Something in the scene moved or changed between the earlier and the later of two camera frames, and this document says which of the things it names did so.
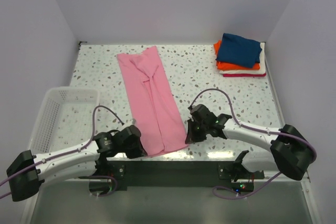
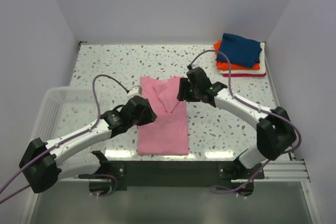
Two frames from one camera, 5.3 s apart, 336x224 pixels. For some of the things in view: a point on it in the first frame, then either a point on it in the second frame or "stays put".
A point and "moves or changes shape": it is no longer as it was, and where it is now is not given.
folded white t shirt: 261,71 stays put
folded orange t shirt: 222,66 stays put
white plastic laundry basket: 66,118 stays put
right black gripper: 191,137 to 182,95
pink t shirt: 153,107 moves or changes shape
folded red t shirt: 243,75 stays put
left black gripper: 139,151 to 150,116
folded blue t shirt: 239,50 stays put
